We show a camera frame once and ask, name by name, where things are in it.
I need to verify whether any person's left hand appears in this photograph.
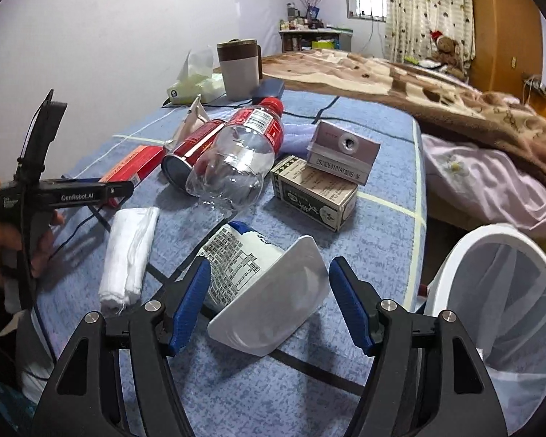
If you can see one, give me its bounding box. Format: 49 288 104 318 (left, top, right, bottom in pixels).
0 212 65 288

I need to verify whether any pink bed sheet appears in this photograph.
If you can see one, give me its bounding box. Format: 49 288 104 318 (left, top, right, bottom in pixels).
421 134 546 238

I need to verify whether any brown teddy bear red hat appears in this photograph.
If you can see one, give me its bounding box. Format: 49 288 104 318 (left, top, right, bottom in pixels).
425 29 467 81

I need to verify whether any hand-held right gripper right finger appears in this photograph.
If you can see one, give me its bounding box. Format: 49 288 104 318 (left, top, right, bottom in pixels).
328 256 510 437

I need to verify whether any red drink can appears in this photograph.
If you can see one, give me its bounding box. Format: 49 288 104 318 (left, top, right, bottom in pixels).
161 118 228 192

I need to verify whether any white bin with clear bag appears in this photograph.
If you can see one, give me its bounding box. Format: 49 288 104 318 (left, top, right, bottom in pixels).
424 223 546 437

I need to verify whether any beige box dark print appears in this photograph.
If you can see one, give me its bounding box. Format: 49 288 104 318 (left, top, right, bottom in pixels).
270 155 360 233

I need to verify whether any grey mug brown band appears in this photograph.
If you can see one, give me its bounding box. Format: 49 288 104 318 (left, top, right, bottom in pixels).
216 39 263 101

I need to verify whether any red carton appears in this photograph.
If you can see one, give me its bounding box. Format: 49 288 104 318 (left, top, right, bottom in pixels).
99 145 165 188

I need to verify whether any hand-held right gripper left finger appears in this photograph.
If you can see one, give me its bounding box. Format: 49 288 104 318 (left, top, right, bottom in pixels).
32 255 212 437

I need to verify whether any soft tissue pack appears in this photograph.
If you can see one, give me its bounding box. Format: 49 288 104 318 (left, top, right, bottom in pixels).
161 48 226 108

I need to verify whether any small barred window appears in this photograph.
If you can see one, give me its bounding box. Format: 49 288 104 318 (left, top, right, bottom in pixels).
346 0 387 21

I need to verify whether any spotted cream curtain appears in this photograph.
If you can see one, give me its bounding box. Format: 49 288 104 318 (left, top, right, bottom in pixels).
383 0 476 63

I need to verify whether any mauve cardboard box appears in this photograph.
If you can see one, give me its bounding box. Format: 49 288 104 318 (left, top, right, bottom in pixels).
306 119 381 186

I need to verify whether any black cable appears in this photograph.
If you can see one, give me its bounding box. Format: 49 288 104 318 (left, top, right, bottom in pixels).
36 200 115 283

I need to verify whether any cluttered white desk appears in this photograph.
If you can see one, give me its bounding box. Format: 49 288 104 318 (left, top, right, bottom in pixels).
279 25 354 55

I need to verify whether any white plastic yogurt cup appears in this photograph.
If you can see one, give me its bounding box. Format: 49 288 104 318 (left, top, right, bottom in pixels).
182 221 329 358

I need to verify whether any white power strip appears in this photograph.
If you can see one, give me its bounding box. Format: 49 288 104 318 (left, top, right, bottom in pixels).
522 74 546 98

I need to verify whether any blue checked mat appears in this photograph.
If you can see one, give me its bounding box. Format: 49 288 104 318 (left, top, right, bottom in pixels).
20 88 429 437

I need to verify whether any brown patterned blanket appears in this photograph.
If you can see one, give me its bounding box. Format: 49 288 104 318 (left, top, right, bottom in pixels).
259 50 546 201

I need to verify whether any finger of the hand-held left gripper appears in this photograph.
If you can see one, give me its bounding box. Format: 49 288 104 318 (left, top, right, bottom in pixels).
98 178 135 209

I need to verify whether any white folded tissue wad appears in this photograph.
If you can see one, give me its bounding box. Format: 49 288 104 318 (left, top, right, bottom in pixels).
99 206 161 318

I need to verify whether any rolled lavender towel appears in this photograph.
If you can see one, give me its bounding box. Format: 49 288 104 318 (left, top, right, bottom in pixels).
275 121 320 156

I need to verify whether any wooden headboard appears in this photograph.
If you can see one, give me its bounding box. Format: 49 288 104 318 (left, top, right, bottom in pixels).
466 0 546 123

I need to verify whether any dark blue glasses case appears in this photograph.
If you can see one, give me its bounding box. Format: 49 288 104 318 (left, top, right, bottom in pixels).
252 79 286 105

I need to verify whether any clear plastic bottle red label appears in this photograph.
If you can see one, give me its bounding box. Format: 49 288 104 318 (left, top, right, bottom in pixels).
185 97 285 213

